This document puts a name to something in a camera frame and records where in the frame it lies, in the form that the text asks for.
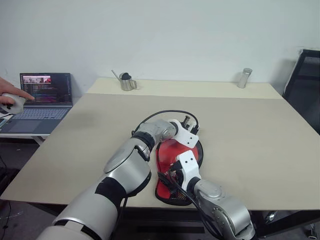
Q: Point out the red table tennis paddle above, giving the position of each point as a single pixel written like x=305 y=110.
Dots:
x=167 y=152

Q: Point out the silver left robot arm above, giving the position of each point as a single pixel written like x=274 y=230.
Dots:
x=130 y=170

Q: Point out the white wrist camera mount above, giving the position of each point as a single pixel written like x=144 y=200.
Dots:
x=186 y=138
x=190 y=162

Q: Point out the metal shaker bottle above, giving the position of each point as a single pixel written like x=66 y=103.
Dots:
x=243 y=78

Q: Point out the black item in cup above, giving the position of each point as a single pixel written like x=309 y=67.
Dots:
x=125 y=75

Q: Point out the white side table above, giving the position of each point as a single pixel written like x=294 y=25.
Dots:
x=25 y=136

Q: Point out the black office chair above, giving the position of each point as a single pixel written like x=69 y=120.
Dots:
x=305 y=95

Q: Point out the shiny metal caster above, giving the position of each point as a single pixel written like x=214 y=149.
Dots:
x=271 y=216

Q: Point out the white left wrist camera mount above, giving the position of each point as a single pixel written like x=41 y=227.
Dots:
x=186 y=138

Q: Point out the white handheld controller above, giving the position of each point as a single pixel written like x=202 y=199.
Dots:
x=17 y=105

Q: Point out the steel cup with spout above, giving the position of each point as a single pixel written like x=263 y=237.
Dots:
x=127 y=85

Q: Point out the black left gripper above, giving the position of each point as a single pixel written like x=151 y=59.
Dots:
x=193 y=128

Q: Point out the black and red paddle case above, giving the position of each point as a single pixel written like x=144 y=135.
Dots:
x=163 y=191

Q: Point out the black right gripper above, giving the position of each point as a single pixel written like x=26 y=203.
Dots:
x=176 y=173

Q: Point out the open grey laptop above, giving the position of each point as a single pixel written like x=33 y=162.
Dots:
x=57 y=87

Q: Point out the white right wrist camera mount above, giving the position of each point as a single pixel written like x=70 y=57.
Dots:
x=190 y=162

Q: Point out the black table frame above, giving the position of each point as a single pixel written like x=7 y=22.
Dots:
x=155 y=217

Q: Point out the person's bare hand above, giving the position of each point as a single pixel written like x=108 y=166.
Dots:
x=10 y=88

